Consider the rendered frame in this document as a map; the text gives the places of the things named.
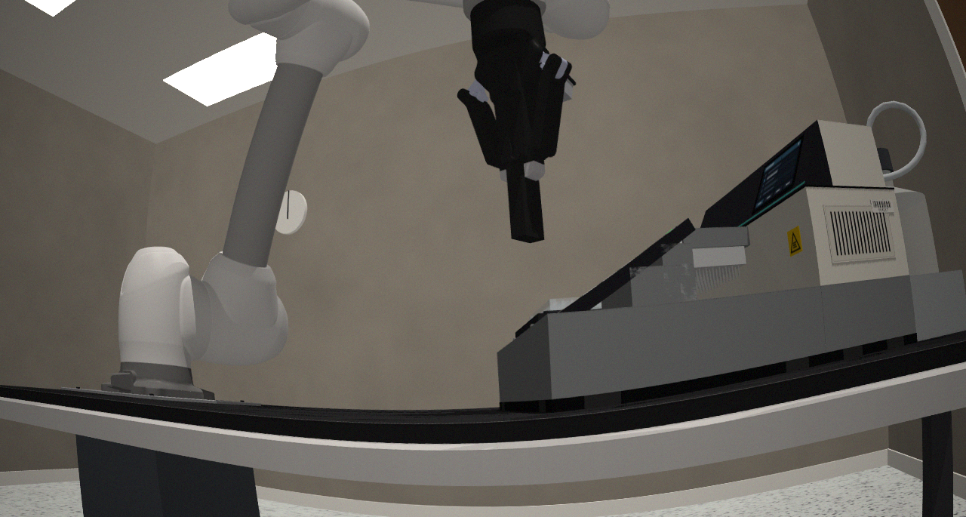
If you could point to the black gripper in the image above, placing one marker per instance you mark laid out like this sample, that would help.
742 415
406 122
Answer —
528 79

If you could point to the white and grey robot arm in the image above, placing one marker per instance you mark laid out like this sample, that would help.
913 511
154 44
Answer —
231 317

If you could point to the grey curved hose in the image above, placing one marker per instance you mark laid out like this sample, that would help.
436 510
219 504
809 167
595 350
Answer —
923 133

